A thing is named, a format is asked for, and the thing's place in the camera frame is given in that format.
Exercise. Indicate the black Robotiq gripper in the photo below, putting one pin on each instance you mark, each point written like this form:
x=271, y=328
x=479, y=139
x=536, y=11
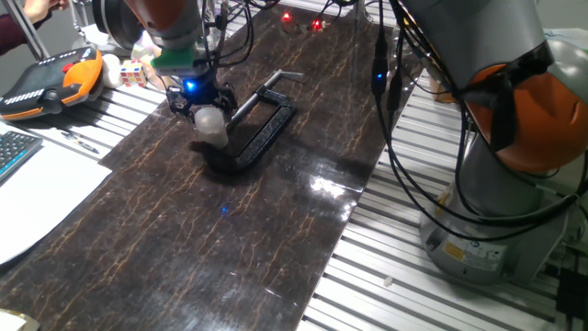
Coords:
x=202, y=89

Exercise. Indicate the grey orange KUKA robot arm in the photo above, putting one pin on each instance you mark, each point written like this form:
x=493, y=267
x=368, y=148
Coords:
x=500, y=41

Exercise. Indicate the maroon sleeved forearm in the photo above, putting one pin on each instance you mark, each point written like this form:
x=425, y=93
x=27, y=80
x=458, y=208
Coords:
x=11, y=34

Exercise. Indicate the white plastic jar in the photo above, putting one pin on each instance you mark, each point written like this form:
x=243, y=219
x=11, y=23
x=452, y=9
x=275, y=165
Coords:
x=213, y=138

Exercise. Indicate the person's bare hand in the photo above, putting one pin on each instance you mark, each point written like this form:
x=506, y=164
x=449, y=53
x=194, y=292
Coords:
x=41, y=8

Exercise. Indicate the black metal C-clamp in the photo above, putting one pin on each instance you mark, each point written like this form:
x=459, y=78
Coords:
x=271, y=133

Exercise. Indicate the Rubik's cube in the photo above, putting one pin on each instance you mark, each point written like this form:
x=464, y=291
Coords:
x=133, y=73

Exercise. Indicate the white soft rounded toy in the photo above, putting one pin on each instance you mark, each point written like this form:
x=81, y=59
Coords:
x=111, y=71

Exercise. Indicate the black round spool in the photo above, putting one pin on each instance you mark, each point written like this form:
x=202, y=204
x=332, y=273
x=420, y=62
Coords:
x=117, y=20

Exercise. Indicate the dark pen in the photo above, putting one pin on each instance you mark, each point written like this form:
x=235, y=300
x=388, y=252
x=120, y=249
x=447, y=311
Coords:
x=80, y=143

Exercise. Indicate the dark marble pattern mat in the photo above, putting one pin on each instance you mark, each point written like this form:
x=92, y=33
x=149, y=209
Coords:
x=184, y=239

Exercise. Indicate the orange black teach pendant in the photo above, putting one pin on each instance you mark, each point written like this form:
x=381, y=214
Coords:
x=46, y=92

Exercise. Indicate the large white paper sheet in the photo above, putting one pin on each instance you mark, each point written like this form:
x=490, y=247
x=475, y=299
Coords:
x=41, y=207

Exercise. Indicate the black computer keyboard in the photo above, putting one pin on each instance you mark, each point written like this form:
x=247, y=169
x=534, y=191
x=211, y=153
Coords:
x=16, y=151

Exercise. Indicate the cardboard box with inserts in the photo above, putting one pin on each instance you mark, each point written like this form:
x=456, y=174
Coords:
x=441, y=94

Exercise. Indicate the small white scrap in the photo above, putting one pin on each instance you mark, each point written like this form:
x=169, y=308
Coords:
x=388, y=280

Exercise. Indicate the slim metal stand post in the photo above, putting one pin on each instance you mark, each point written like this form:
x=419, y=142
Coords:
x=357, y=7

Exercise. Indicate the aluminium frame post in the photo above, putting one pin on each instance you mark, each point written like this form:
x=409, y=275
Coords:
x=27, y=32

